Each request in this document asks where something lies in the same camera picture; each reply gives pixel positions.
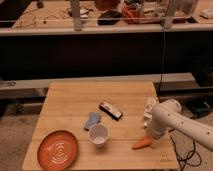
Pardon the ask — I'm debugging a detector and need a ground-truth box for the orange pepper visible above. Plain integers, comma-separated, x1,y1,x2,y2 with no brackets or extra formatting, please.
132,138,152,150

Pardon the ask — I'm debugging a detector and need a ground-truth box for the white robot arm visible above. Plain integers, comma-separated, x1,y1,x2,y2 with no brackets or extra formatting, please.
147,99,213,152

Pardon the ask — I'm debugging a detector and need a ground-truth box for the black and red box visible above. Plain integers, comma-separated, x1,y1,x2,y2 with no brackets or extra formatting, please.
99,101,123,121

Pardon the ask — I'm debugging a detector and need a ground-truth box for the blue crumpled cloth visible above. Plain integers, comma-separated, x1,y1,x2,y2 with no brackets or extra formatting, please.
84,112,101,130

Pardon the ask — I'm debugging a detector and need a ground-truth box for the white plastic toy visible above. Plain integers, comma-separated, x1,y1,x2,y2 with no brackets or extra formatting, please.
143,98,158,128

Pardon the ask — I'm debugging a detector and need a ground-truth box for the white paper cup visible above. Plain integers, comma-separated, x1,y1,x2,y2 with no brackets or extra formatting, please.
88,124,109,148

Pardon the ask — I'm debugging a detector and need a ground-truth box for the black bag on bench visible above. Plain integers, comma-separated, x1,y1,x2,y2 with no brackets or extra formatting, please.
97,10,122,25

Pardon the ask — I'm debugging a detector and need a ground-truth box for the orange plate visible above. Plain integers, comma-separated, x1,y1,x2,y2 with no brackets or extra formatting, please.
37,130,78,171

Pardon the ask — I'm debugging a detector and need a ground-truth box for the black power adapter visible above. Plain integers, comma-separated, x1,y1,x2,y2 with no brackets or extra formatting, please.
187,100,211,118

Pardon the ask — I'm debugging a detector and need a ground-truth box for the hanging black cable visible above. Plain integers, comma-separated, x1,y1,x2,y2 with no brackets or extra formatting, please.
157,26,167,93

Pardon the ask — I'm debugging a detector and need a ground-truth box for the metal post left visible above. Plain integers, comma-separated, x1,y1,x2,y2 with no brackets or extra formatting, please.
70,0,82,31

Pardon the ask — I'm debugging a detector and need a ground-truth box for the metal post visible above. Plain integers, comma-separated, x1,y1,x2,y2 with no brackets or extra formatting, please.
163,0,176,29
70,0,82,31

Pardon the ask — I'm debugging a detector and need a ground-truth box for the metal post right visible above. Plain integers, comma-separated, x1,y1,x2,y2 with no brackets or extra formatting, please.
163,0,176,29

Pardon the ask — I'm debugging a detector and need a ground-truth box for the black cable on floor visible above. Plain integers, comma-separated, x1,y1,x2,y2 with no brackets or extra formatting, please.
170,106,202,171

